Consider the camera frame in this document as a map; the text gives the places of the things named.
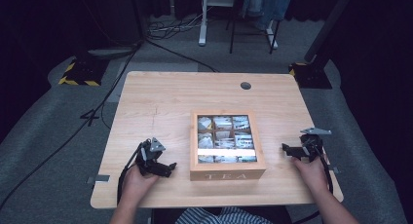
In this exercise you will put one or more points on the person's left hand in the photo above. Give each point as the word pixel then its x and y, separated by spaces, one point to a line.
pixel 138 183

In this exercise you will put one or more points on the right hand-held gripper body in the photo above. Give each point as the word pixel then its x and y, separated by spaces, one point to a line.
pixel 312 145

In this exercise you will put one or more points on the white desk leg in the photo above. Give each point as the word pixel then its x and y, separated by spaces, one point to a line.
pixel 203 26

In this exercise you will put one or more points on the group of tea bags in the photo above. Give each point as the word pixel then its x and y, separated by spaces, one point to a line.
pixel 225 138

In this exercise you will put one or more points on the black metal stool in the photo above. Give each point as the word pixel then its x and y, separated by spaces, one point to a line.
pixel 253 32

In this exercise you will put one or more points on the grey tape strip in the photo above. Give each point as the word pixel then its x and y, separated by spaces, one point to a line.
pixel 98 178
pixel 334 169

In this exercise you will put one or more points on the blue hanging clothing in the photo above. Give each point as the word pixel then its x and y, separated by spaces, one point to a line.
pixel 266 6

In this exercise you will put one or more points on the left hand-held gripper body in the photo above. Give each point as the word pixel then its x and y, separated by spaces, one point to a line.
pixel 147 154

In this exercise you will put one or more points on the striped shirt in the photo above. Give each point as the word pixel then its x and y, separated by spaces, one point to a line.
pixel 227 217

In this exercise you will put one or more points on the black stand pole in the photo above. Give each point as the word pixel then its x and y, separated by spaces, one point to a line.
pixel 328 26

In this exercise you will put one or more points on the yellow-black striped stand base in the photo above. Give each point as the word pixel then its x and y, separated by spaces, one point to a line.
pixel 82 73
pixel 311 76

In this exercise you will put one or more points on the person's right hand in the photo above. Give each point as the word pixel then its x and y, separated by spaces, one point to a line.
pixel 311 173

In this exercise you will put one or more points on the wooden tea box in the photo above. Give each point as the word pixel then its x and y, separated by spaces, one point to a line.
pixel 227 173

